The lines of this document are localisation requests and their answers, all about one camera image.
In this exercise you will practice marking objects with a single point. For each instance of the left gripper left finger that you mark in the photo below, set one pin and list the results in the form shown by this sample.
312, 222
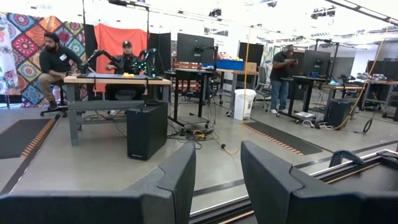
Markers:
174, 186

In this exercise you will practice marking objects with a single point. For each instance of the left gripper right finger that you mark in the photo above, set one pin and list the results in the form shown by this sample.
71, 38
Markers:
270, 193

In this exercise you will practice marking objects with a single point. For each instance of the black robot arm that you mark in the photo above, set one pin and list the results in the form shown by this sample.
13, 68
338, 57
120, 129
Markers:
84, 67

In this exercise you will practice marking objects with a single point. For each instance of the black mat orange edge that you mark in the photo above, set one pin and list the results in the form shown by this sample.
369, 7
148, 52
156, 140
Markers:
280, 137
18, 137

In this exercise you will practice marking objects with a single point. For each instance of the black computer tower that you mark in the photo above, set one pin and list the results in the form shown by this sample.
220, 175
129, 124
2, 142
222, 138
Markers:
146, 130
339, 113

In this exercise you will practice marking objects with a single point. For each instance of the black standing desk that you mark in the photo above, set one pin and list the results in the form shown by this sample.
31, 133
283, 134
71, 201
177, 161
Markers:
192, 119
306, 79

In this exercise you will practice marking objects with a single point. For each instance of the white trash can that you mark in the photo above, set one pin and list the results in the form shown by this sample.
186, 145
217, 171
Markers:
244, 104

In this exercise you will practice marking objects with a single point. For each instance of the black table mat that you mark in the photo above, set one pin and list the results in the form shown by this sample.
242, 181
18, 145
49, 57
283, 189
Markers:
373, 177

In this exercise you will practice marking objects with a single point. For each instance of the wooden table gray legs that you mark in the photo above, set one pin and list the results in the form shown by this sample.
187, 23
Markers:
93, 105

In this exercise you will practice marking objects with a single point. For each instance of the small yellow object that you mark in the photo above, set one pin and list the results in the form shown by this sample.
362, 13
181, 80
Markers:
128, 75

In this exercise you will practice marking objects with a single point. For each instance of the person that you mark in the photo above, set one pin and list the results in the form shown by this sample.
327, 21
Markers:
126, 63
56, 60
280, 68

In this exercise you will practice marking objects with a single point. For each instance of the brown cardboard box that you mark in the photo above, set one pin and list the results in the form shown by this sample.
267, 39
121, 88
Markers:
250, 67

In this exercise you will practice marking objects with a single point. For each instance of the blue plastic bin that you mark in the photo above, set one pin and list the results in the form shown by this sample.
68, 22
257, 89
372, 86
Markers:
230, 64

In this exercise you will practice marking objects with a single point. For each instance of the black divider panel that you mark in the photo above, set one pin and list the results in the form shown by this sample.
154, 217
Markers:
252, 53
160, 49

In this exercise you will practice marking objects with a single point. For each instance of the black computer monitor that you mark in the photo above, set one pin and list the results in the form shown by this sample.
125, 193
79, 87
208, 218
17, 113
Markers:
189, 46
317, 62

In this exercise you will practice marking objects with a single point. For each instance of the black rolling stool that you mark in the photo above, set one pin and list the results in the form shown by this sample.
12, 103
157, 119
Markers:
54, 109

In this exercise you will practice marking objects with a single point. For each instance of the wooden work table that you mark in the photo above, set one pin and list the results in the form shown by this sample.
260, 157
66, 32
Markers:
382, 82

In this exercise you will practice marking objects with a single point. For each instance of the orange cloth backdrop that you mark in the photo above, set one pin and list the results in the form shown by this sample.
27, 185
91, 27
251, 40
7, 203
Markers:
109, 40

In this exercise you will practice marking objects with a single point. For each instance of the black ceiling light rig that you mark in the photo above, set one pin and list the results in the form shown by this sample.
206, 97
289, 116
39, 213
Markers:
323, 13

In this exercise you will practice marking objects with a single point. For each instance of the colourful patchwork quilt backdrop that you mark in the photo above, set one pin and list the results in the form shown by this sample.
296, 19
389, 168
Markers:
25, 46

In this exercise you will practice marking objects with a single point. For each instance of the black frame clamp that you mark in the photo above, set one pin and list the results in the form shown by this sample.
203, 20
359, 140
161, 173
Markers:
345, 153

